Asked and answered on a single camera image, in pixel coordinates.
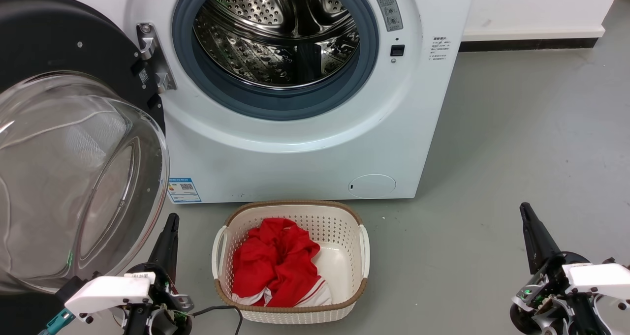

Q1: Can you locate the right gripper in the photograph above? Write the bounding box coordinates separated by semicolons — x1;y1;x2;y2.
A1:
509;202;630;335

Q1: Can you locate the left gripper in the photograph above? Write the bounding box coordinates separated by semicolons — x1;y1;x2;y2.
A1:
111;213;195;335

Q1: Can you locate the black glass washing machine door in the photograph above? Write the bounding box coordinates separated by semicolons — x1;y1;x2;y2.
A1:
0;0;170;296

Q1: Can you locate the white washing machine body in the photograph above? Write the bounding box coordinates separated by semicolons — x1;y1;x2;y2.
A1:
111;0;478;204

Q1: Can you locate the grey rubber door gasket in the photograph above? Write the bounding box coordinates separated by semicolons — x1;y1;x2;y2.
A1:
171;0;379;122

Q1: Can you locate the metal door hinge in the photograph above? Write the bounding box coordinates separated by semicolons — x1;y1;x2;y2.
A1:
136;23;177;93

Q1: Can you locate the steel washing machine drum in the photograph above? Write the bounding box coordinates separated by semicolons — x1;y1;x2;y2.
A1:
193;0;361;91

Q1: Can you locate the blue energy label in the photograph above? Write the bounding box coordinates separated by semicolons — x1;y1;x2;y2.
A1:
168;178;202;204

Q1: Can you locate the red garment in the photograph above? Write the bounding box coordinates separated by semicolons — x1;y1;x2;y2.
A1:
231;217;333;308

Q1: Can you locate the cream perforated laundry basket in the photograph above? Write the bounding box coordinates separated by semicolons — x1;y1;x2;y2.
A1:
212;200;371;324

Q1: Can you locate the round white filter cover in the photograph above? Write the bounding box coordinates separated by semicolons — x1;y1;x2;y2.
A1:
348;174;397;199

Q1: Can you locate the printed text label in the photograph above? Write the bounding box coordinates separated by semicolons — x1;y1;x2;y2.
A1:
428;36;449;61

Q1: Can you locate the grey warning sticker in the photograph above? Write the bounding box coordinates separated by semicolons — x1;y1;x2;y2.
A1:
372;0;404;32

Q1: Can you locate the thin black cable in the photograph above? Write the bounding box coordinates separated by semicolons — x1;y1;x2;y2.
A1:
189;305;244;335

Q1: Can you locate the teal cable connector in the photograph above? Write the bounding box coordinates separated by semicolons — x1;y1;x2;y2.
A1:
37;308;77;335

